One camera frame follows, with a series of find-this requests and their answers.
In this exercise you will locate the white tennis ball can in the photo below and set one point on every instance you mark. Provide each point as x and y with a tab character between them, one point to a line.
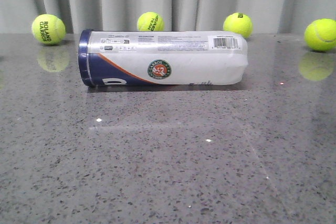
140	58

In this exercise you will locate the Head Team tennis ball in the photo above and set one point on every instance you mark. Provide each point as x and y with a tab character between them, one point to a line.
150	21

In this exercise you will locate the Wilson tennis ball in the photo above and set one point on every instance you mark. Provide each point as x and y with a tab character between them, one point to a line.
238	23

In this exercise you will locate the Roland Garros tennis ball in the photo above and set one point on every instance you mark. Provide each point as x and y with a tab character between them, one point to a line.
48	29

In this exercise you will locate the yellow tennis ball far right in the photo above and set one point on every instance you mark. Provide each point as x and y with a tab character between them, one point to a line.
320	34

